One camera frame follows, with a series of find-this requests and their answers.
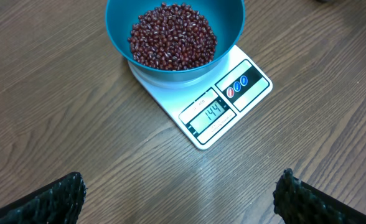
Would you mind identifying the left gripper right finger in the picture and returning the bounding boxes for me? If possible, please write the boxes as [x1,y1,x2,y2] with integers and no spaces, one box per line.
[273,168,366,224]

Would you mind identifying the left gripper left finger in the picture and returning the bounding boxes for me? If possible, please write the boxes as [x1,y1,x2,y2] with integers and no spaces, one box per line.
[0,172,87,224]

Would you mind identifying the white digital kitchen scale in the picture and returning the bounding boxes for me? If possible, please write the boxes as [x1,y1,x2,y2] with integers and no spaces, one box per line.
[129,46,273,150]

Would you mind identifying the blue bowl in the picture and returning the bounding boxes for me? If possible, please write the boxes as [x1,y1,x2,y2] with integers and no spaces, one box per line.
[105,0,246,82]

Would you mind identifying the red beans in bowl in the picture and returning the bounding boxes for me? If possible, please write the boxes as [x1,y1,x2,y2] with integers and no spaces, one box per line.
[127,2,218,71]

